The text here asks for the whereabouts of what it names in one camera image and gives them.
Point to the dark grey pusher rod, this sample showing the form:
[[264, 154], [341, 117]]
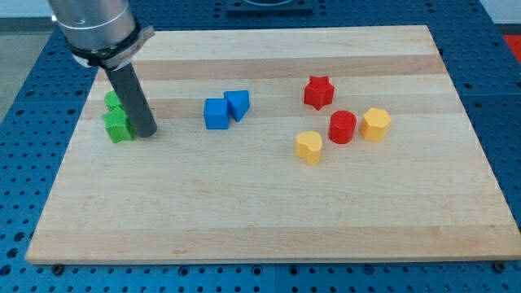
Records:
[[132, 98]]

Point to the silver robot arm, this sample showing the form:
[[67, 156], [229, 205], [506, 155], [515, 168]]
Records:
[[106, 34]]

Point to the green star block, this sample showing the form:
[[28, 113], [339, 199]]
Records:
[[117, 125]]

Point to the blue cube block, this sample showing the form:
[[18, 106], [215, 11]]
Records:
[[216, 115]]

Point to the red star block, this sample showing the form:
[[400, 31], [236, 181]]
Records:
[[319, 92]]

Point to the green round block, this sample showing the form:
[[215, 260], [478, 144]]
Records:
[[111, 100]]

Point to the blue triangle block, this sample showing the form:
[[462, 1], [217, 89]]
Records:
[[238, 103]]

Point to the yellow heart block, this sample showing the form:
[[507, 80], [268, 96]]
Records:
[[308, 147]]

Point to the red cylinder block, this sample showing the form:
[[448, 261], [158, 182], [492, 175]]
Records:
[[342, 126]]

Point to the wooden board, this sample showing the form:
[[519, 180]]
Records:
[[191, 195]]

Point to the yellow hexagon block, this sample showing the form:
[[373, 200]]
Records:
[[375, 124]]

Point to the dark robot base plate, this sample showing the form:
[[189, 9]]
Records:
[[235, 7]]

